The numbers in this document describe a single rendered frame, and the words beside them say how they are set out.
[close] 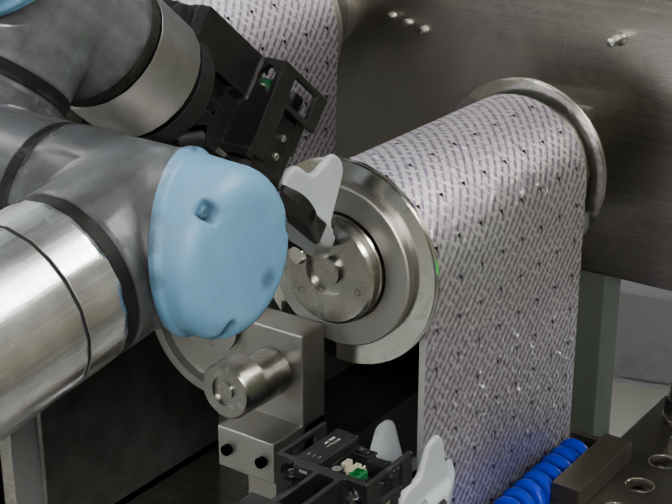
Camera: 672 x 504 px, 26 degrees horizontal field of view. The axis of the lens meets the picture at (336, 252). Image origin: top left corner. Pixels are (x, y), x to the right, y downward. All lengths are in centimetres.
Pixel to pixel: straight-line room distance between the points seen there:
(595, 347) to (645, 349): 231
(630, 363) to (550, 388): 245
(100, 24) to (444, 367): 41
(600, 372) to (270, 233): 75
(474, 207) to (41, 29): 41
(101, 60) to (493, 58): 60
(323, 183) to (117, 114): 19
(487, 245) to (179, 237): 48
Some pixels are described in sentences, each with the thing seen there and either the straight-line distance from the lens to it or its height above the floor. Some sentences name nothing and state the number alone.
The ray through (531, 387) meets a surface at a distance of 115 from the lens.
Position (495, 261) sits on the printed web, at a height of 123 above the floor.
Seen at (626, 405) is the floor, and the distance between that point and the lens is 356.
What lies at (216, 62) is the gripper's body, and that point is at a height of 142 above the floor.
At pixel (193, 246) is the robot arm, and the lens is 57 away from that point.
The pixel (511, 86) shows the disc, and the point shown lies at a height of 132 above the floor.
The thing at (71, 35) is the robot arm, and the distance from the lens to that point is 71.
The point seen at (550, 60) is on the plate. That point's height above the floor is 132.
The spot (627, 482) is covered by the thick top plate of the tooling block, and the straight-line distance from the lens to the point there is 118.
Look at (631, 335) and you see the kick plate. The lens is 360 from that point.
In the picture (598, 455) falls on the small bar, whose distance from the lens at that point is 118.
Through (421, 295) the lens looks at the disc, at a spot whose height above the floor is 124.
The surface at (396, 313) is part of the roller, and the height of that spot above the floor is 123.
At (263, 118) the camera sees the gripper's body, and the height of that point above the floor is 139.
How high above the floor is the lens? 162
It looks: 22 degrees down
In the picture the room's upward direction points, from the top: straight up
